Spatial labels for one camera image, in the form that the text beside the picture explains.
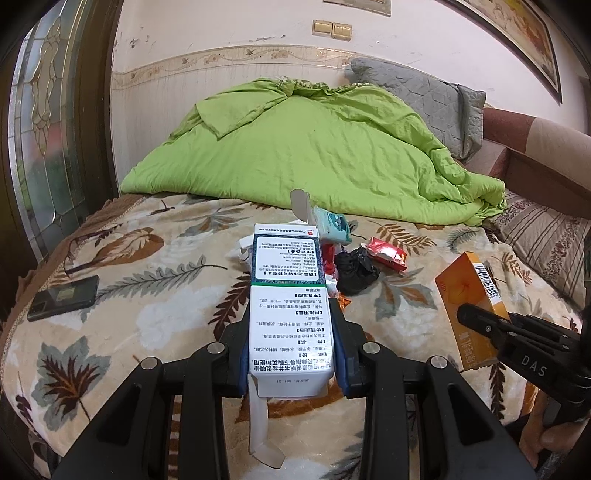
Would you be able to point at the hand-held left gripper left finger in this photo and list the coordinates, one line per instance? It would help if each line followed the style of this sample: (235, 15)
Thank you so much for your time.
(243, 364)

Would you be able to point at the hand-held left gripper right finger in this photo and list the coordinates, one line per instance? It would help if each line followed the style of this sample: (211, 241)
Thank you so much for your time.
(344, 364)

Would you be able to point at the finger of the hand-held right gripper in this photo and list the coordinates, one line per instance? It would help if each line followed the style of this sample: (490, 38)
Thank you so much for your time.
(480, 321)

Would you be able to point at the orange cardboard box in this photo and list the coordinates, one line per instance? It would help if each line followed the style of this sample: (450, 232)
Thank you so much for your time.
(461, 288)

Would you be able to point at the white and blue medicine box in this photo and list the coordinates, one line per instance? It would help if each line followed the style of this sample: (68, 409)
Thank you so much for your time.
(286, 323)

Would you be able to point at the person's right hand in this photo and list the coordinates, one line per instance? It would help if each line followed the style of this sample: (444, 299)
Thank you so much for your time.
(565, 441)

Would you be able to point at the small orange wrapper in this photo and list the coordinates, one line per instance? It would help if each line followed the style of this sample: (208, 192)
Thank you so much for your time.
(343, 301)

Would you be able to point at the black plastic bag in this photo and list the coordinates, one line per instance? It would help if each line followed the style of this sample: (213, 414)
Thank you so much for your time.
(355, 272)

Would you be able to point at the striped patterned pillow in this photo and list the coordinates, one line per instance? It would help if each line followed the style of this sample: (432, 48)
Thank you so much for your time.
(540, 240)

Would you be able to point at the small red wrapper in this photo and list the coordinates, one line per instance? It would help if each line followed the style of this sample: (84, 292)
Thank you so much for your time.
(328, 258)

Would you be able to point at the crumpled white paper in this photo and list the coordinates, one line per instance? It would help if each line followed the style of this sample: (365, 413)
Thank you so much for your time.
(243, 254)

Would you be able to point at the red packet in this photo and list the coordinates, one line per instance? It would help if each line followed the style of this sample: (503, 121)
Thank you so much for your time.
(388, 254)

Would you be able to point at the leaf print blanket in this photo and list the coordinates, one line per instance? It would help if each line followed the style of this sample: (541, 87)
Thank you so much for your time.
(147, 295)

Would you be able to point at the teal tissue packet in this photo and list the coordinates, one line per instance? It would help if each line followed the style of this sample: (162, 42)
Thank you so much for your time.
(334, 228)

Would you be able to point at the brown wooden headboard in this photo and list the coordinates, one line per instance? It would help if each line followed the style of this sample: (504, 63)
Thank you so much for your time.
(540, 157)

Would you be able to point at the black smartphone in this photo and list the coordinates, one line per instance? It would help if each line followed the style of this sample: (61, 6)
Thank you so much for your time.
(62, 297)

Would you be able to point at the green quilt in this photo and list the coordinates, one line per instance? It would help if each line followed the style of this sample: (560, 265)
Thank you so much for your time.
(314, 147)

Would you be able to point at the grey quilted pillow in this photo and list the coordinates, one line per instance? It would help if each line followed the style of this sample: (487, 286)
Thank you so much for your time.
(415, 92)

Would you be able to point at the stained glass door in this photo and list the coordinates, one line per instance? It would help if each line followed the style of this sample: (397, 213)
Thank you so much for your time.
(46, 129)

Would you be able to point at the large framed wall picture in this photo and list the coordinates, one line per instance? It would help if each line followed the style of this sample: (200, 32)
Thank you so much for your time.
(517, 37)

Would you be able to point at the beige light switch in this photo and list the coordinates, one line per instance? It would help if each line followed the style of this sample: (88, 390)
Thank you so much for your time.
(322, 27)
(341, 31)

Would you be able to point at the small framed wall picture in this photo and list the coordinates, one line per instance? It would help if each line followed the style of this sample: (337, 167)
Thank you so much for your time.
(375, 5)

